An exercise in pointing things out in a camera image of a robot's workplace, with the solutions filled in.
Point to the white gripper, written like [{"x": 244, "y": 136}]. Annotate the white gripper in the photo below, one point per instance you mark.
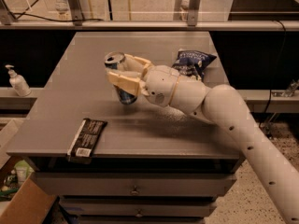
[{"x": 160, "y": 85}]

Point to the silver blue redbull can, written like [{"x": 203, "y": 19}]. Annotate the silver blue redbull can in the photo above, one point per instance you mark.
[{"x": 116, "y": 60}]

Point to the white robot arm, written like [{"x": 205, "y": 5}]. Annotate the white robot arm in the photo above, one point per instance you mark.
[{"x": 221, "y": 105}]

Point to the blue Kettle chips bag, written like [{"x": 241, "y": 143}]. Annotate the blue Kettle chips bag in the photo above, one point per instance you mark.
[{"x": 192, "y": 63}]

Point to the black snack bar wrapper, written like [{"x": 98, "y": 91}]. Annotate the black snack bar wrapper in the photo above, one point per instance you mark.
[{"x": 85, "y": 141}]

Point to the grey drawer cabinet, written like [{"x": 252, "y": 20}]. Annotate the grey drawer cabinet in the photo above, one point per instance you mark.
[{"x": 151, "y": 165}]

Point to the white pump soap bottle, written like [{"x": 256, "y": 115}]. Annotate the white pump soap bottle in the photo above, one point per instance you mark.
[{"x": 17, "y": 82}]

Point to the green white bottle in box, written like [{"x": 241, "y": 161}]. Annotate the green white bottle in box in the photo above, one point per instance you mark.
[{"x": 23, "y": 170}]

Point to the brown cardboard box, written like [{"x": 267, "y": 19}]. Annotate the brown cardboard box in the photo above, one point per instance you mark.
[{"x": 30, "y": 205}]

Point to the metal railing frame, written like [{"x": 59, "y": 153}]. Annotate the metal railing frame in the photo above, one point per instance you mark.
[{"x": 170, "y": 15}]

